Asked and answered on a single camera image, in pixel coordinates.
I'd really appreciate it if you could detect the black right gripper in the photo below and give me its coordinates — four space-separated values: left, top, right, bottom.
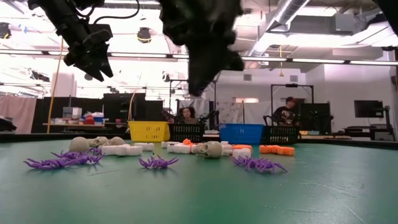
159 12 245 96

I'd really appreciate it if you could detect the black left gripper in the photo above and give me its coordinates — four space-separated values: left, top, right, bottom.
55 21 114 83

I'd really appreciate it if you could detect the black plastic basket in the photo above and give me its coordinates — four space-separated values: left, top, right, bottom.
168 123 206 144
262 125 302 146

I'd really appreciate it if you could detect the blue plastic basket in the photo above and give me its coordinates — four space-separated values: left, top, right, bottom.
219 123 265 146

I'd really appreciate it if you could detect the beige plastic skull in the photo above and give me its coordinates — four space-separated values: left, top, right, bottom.
194 141 223 159
88 136 109 148
68 136 91 153
107 136 126 146

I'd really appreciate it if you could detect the yellow plastic basket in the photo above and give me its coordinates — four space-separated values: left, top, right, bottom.
127 120 171 143

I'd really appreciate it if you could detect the person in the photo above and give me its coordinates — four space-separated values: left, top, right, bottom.
272 96 300 127
177 106 198 124

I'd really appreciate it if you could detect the white patterned cloth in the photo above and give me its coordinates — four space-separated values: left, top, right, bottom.
216 101 245 125

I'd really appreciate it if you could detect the clear storage box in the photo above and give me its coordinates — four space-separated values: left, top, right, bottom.
62 106 83 119

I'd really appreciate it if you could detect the black dome ceiling lamp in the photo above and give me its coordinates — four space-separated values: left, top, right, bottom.
136 27 152 44

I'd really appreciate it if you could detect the black partition panel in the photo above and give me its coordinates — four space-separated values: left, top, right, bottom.
298 98 332 135
30 96 105 134

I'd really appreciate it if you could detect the wooden work table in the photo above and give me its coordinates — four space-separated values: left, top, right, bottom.
42 123 108 131

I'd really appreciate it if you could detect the pink curtain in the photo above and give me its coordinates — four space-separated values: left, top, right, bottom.
0 95 37 134

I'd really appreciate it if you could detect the black bag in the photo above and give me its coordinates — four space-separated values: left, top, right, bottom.
0 117 17 132

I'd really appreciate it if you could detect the green table mat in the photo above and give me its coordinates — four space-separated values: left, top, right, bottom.
0 138 398 224

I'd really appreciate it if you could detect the grey ceiling air unit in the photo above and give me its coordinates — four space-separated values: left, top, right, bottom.
289 14 355 35

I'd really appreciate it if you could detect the black desk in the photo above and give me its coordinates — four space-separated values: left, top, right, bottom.
343 126 396 141

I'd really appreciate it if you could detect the black monitor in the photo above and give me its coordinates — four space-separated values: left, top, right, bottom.
353 100 385 119

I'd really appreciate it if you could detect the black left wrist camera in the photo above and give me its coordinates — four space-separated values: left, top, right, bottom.
83 24 114 44

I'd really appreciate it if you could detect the yellow cable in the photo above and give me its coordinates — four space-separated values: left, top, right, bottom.
46 37 65 134

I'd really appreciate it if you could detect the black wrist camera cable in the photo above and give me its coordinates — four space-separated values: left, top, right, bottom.
92 0 140 26

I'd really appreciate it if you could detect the black station frame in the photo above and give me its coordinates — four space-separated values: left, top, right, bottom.
270 83 315 125

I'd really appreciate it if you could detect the silver ventilation duct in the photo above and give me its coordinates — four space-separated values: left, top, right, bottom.
244 0 312 63

